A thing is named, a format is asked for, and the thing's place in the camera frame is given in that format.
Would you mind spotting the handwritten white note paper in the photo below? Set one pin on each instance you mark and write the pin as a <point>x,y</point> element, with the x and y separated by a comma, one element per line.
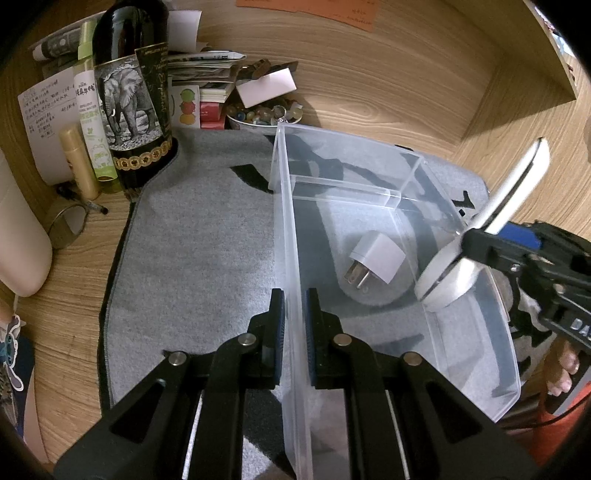
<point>41,120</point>

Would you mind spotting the white paper sheet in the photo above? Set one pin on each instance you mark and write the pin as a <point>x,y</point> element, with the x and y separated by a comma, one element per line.
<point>184,27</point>

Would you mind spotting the wooden shelf divider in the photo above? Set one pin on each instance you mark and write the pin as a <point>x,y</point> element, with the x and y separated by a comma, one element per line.
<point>531,46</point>

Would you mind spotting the dark brown object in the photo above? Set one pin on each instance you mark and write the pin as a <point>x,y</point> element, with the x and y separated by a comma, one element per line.
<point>258,67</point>

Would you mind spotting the fruit print card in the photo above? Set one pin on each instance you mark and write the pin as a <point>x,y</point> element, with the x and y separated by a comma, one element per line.
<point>184,106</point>

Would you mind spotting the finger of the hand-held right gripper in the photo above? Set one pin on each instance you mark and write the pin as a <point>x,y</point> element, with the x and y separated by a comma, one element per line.
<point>489,251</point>
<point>521,233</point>

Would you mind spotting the stack of booklets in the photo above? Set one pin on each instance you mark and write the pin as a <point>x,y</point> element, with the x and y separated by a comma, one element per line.
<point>203,69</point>

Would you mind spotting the red box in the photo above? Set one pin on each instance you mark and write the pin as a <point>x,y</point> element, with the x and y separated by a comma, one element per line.
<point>212,115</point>

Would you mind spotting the white power adapter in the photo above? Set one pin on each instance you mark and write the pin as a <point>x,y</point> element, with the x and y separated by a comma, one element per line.
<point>381,251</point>

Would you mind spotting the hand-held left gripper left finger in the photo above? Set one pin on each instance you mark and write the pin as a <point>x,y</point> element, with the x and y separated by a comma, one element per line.
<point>278,332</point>

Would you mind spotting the orange paper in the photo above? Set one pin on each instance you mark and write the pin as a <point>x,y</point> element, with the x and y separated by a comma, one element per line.
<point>314,11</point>

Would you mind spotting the orange clothing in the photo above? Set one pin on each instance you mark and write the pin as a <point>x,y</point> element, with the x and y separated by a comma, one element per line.
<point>554,443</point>

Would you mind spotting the bowl of coloured beads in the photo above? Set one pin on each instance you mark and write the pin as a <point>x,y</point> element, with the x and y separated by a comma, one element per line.
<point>258,117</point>

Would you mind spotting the white handheld massager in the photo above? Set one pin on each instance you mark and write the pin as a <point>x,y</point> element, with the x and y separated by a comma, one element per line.
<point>521,184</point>

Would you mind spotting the cream cylindrical container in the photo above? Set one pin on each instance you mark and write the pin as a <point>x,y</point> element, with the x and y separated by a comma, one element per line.
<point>23,230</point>

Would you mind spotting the round metal mirror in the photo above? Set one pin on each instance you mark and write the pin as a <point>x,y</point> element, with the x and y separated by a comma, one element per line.
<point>60,230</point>

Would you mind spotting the black pen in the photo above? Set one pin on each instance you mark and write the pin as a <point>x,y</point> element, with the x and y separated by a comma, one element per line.
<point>83,203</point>

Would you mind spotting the grey felt mat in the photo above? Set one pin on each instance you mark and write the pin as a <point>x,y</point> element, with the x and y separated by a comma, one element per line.
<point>207,240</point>

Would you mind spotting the yellow tube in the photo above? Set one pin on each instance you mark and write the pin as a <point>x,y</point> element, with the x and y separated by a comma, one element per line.
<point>76,161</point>

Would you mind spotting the green spray bottle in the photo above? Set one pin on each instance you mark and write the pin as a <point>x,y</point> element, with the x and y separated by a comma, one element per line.
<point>90,120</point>

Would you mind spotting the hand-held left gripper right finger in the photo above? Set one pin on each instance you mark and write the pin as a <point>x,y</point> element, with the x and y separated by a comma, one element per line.
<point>310,332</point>

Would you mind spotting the blue cartoon sticker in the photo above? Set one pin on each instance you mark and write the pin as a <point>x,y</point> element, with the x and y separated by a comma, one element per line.
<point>9,350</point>

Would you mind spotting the white card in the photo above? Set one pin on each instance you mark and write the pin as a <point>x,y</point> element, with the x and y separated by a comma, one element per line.
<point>265,87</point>

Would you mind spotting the dark elephant label wine bottle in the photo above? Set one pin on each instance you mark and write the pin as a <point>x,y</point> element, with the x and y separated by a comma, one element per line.
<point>129,106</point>

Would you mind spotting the clear plastic storage box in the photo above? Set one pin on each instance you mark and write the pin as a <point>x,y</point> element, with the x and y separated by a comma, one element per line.
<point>288,230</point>

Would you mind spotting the rolled newspaper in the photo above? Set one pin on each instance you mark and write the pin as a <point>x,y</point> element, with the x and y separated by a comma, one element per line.
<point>55,44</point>

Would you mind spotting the person's right hand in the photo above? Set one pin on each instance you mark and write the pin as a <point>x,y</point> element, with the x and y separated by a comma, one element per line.
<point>561,369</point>

